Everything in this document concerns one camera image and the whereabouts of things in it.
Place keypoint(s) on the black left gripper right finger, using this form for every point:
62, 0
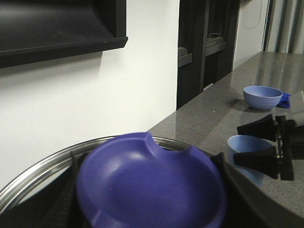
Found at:
248, 206

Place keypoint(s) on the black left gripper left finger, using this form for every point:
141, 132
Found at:
55, 206

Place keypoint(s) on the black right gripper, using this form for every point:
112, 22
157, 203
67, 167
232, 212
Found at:
290, 146

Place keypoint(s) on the light blue ribbed cup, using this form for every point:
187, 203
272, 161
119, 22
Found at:
247, 143

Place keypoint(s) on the dark blue cloth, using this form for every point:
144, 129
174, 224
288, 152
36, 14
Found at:
284, 102

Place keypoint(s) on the light blue bowl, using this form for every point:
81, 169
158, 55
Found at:
262, 98

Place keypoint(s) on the black range hood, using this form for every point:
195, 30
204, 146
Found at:
41, 30

